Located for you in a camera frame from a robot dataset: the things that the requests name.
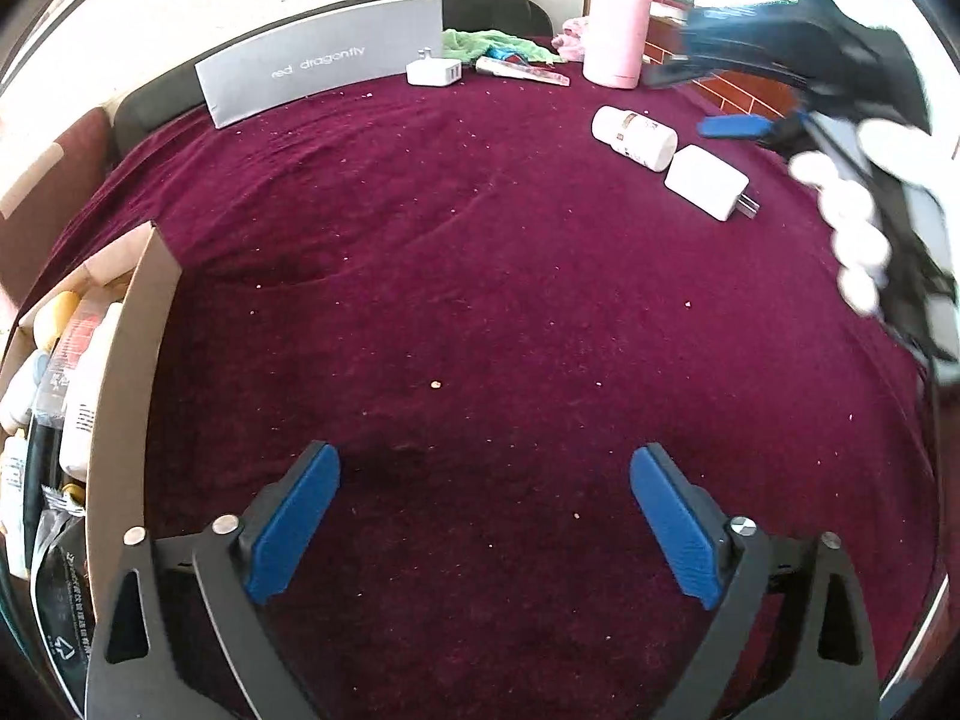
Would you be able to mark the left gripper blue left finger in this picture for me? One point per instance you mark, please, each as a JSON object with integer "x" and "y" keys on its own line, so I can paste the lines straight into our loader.
{"x": 280, "y": 523}

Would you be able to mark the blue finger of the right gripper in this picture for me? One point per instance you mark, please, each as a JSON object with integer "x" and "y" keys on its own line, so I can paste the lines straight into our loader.
{"x": 735, "y": 127}

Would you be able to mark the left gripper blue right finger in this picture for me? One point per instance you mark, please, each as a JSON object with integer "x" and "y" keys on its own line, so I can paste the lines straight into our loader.
{"x": 688, "y": 525}

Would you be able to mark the white wall charger plug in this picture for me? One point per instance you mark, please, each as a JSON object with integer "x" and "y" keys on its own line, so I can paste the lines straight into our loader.
{"x": 710, "y": 184}

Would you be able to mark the white red label pill bottle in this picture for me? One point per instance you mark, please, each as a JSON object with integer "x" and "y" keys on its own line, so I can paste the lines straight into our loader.
{"x": 633, "y": 135}

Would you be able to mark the black foil pouch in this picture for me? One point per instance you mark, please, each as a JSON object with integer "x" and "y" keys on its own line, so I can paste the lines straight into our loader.
{"x": 60, "y": 595}

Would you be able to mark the yellow round jar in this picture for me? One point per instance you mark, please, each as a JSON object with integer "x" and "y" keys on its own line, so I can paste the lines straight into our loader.
{"x": 52, "y": 319}

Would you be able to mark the clear case red contents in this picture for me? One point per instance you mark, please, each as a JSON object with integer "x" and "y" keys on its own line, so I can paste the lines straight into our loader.
{"x": 48, "y": 407}

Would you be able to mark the white green label bottle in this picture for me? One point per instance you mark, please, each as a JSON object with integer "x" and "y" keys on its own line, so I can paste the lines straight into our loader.
{"x": 81, "y": 404}

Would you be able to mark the white bottle purple label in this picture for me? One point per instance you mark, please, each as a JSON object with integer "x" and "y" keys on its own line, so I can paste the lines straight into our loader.
{"x": 16, "y": 403}

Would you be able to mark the right white gloved hand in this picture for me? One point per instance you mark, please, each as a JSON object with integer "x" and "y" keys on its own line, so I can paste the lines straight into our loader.
{"x": 836, "y": 167}

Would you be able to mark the wooden window sill ledge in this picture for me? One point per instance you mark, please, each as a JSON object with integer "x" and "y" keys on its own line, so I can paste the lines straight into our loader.
{"x": 733, "y": 76}

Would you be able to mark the pink thermos bottle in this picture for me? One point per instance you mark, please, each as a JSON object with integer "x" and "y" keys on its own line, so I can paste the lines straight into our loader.
{"x": 614, "y": 40}

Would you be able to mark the pink cloth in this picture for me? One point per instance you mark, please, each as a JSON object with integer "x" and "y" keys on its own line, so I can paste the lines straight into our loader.
{"x": 569, "y": 42}

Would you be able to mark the brown cardboard tray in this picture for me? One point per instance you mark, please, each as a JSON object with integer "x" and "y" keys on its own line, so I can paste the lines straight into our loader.
{"x": 140, "y": 267}

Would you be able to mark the pink toothpaste tube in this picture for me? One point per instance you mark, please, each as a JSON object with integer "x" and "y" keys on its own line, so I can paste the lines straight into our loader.
{"x": 522, "y": 73}

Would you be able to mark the green cloth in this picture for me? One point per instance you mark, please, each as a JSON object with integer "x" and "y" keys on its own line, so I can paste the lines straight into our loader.
{"x": 468, "y": 46}

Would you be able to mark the black headboard cushion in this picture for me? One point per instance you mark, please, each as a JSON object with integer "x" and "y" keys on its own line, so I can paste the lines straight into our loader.
{"x": 178, "y": 90}

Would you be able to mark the maroon bed blanket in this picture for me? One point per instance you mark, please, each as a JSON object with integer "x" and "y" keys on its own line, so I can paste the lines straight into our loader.
{"x": 486, "y": 312}

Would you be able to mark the small white multiport charger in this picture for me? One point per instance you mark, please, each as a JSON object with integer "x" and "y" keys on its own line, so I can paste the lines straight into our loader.
{"x": 428, "y": 71}

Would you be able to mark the grey long box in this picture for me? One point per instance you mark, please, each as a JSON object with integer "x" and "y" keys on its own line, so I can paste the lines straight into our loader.
{"x": 315, "y": 53}

